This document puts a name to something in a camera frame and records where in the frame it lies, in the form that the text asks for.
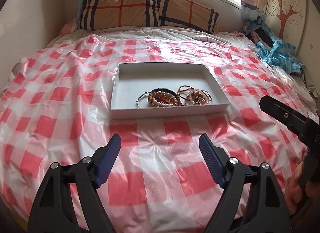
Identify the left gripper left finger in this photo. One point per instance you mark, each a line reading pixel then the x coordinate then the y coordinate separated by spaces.
pixel 53 209

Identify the person's right hand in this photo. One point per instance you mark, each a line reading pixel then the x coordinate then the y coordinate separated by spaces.
pixel 294 193

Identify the white shallow cardboard box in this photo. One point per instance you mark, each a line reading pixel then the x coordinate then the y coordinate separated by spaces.
pixel 179 89

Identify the tan plaid pillow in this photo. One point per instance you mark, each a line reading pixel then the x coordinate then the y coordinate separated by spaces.
pixel 103 14

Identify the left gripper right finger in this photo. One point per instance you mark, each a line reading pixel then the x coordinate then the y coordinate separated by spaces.
pixel 252 200

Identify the thin silver wire bangle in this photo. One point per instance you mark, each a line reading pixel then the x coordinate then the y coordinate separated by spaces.
pixel 148 97

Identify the red white checkered plastic sheet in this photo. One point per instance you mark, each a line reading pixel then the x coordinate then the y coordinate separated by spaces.
pixel 58 109

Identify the blue white plastic bag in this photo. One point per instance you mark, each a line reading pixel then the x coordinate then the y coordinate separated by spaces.
pixel 280 53

